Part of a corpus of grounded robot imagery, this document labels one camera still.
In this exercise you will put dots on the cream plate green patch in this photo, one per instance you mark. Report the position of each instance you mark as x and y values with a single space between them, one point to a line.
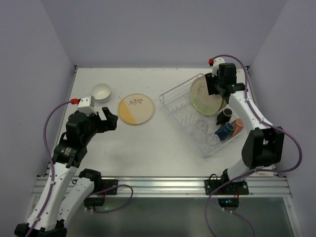
203 102

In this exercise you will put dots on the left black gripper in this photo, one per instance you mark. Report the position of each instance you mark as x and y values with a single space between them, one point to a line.
101 122

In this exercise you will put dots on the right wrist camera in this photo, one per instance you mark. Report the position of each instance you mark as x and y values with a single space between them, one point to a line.
215 67

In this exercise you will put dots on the black mug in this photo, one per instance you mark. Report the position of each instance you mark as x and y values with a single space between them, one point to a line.
224 116

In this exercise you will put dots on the cream plate yellow patch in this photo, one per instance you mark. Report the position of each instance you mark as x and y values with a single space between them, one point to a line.
136 109

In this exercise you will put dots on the pink mug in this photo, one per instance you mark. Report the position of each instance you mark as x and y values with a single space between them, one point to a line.
238 127

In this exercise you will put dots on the clear glass near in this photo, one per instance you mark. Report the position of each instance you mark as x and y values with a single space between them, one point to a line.
212 140

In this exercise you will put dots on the blue mug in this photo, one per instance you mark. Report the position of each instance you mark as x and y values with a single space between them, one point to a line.
225 131

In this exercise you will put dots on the white ceramic bowl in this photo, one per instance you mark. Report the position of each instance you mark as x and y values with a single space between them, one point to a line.
101 92

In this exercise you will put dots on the clear glass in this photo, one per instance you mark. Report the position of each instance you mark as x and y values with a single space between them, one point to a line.
201 126
212 140

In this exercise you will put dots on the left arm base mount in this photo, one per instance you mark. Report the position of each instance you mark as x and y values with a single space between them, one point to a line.
99 201

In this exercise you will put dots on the aluminium mounting rail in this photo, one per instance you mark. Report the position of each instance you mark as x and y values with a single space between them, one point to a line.
193 187

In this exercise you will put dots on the clear glass far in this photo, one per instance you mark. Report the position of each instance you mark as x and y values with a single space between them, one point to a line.
201 126

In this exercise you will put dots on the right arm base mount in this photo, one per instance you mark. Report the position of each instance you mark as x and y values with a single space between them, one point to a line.
234 189

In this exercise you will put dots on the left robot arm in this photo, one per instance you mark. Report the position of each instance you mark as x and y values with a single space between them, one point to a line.
56 207

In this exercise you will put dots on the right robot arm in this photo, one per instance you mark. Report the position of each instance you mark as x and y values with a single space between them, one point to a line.
264 144

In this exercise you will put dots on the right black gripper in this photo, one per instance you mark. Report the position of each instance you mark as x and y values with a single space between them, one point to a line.
215 84

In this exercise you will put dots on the white wire dish rack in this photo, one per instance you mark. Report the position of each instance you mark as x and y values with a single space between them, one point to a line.
181 93

